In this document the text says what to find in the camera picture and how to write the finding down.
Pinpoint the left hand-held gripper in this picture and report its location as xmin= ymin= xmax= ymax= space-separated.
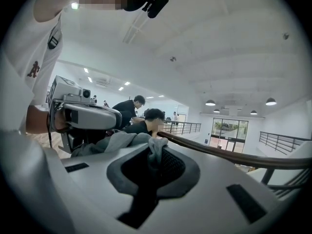
xmin=47 ymin=75 xmax=123 ymax=154

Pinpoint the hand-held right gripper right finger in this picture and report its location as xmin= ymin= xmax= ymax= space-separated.
xmin=146 ymin=147 xmax=285 ymax=234

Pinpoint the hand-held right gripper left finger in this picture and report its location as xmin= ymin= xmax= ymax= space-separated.
xmin=45 ymin=144 xmax=150 ymax=234

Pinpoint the dark grey garment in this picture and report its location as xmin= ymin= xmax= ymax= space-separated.
xmin=70 ymin=130 xmax=169 ymax=180

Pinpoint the person's left forearm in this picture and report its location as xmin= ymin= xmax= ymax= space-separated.
xmin=25 ymin=104 xmax=53 ymax=134

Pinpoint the person's left hand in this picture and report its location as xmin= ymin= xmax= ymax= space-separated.
xmin=55 ymin=109 xmax=71 ymax=132

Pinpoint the white ceiling air conditioner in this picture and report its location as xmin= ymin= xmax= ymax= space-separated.
xmin=95 ymin=78 xmax=113 ymax=87

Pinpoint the glass entrance door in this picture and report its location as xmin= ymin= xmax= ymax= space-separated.
xmin=211 ymin=117 xmax=249 ymax=154

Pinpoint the person's white shirt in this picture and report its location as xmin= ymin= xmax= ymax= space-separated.
xmin=0 ymin=0 xmax=64 ymax=136

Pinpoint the black head camera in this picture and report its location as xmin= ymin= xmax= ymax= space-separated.
xmin=142 ymin=0 xmax=170 ymax=19

